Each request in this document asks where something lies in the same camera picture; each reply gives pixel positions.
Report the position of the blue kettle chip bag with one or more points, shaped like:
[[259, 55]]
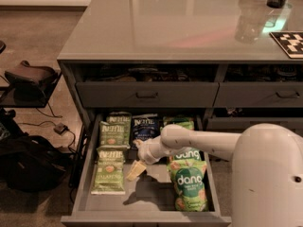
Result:
[[144, 127]]

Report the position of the grey top right drawer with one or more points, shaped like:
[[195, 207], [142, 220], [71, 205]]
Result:
[[259, 95]]

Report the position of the front green dang chip bag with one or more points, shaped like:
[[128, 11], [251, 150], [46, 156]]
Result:
[[187, 177]]

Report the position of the open grey middle drawer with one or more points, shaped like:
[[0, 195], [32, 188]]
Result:
[[148, 201]]

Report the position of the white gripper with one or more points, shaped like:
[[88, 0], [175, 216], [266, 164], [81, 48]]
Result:
[[147, 150]]

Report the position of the rear green kettle chip bag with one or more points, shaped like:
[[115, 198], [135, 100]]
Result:
[[125, 119]]

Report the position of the rear green dang chip bag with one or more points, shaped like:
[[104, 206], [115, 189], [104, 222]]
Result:
[[186, 122]]

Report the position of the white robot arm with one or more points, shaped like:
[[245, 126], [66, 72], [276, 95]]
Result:
[[267, 169]]

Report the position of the grey counter cabinet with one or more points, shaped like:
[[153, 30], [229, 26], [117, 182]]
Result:
[[183, 41]]

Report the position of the checkered marker board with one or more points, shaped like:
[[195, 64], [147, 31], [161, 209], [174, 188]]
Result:
[[291, 42]]

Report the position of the grey middle right drawer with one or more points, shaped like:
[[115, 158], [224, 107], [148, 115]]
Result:
[[242, 123]]

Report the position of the black backpack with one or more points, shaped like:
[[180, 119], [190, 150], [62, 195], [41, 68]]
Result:
[[30, 163]]

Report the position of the grey top left drawer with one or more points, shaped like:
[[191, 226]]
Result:
[[97, 94]]

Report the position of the black power adapter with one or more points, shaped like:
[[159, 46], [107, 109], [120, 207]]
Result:
[[60, 128]]

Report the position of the green jalapeno chip bag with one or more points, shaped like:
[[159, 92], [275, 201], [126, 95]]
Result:
[[109, 177], [112, 135]]

